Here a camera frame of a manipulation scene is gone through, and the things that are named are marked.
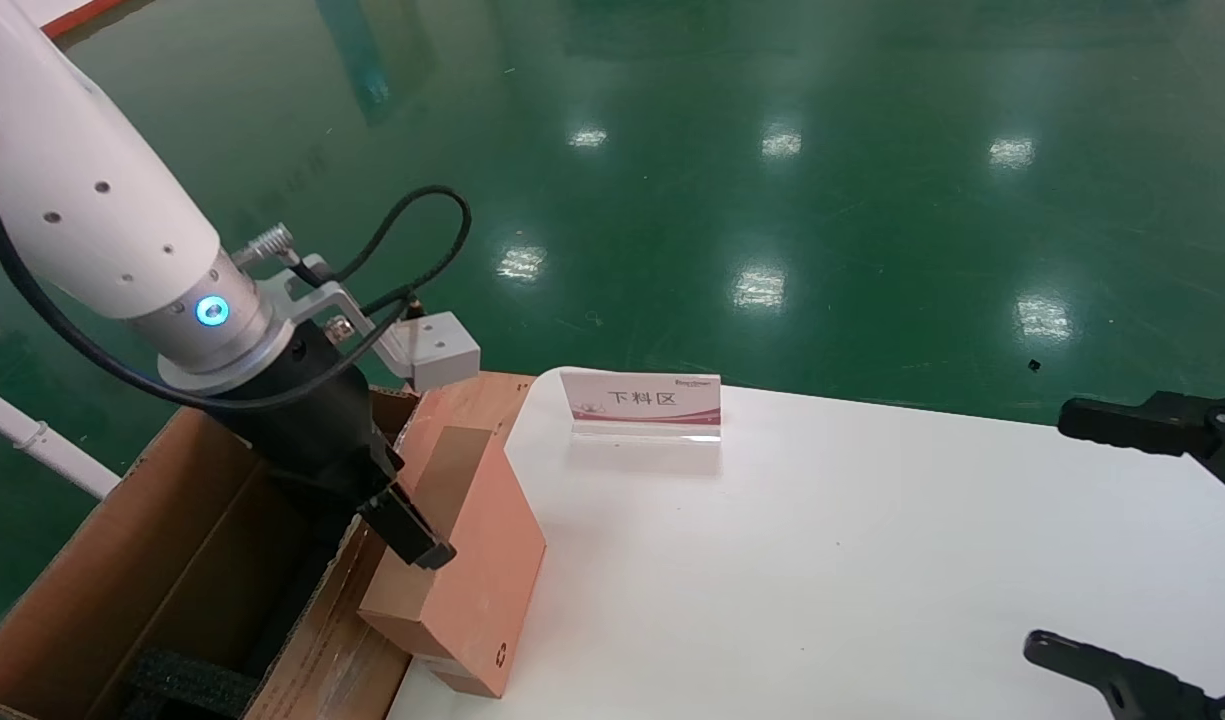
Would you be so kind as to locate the silver camera mounting bracket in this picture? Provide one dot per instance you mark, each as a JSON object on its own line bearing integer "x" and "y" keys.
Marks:
{"x": 322, "y": 297}

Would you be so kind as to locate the white pipe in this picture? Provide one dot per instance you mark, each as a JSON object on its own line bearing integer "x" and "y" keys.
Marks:
{"x": 32, "y": 438}

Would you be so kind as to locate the large cardboard box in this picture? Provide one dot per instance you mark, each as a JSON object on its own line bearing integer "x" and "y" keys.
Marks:
{"x": 122, "y": 560}

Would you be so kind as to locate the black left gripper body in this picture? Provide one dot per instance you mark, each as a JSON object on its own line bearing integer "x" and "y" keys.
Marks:
{"x": 312, "y": 420}

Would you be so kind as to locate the black foam padding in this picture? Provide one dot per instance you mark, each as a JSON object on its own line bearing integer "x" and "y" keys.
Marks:
{"x": 187, "y": 685}

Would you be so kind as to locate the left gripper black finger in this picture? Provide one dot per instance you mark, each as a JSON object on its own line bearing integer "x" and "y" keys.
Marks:
{"x": 412, "y": 535}

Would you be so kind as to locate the small cardboard box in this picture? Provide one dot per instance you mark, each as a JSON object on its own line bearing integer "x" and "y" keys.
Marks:
{"x": 482, "y": 560}

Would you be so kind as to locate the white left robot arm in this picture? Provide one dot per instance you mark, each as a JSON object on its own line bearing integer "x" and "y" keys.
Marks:
{"x": 72, "y": 180}

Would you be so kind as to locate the acrylic sign with Chinese text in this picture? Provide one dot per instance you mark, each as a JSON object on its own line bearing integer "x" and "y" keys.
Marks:
{"x": 642, "y": 398}

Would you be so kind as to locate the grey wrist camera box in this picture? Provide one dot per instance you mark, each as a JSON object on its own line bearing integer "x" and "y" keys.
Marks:
{"x": 437, "y": 350}

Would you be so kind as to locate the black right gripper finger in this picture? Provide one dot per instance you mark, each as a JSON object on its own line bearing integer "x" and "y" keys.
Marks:
{"x": 1122, "y": 425}
{"x": 1132, "y": 690}

